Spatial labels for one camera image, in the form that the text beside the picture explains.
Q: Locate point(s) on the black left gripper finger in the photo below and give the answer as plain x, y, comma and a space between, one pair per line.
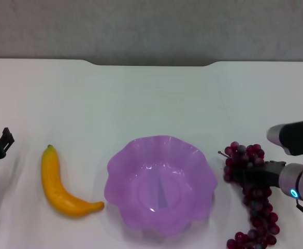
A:
6, 140

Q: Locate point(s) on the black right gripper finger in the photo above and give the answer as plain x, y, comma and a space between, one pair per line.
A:
249, 173

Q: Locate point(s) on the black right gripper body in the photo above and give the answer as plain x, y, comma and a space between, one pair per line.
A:
273, 173

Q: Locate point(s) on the dark red grape bunch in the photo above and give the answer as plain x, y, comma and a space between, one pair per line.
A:
260, 207

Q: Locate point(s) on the purple wavy plastic plate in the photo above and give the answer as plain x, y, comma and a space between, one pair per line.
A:
190, 181

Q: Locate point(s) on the yellow plastic banana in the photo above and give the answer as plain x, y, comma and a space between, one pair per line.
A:
52, 186

